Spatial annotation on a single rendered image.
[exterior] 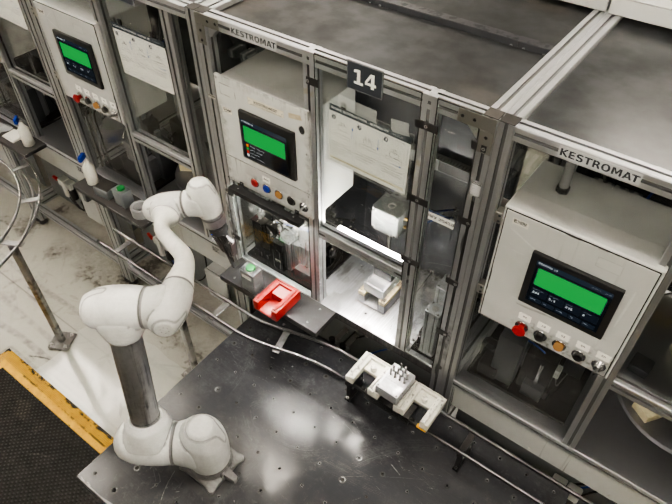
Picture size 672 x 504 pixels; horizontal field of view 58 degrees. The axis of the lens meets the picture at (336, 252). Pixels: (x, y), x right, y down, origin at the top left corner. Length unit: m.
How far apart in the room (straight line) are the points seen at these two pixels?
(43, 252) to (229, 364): 2.14
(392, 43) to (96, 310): 1.20
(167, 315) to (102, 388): 1.82
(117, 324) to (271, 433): 0.86
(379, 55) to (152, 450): 1.51
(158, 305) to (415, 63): 1.03
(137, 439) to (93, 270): 2.14
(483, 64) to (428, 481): 1.48
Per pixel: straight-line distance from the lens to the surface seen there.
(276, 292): 2.55
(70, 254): 4.41
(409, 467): 2.43
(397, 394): 2.29
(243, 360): 2.69
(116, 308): 1.90
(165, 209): 2.30
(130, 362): 2.04
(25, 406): 3.70
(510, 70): 1.87
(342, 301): 2.56
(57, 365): 3.81
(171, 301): 1.86
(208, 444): 2.23
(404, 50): 1.93
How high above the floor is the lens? 2.86
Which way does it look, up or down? 45 degrees down
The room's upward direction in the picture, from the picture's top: straight up
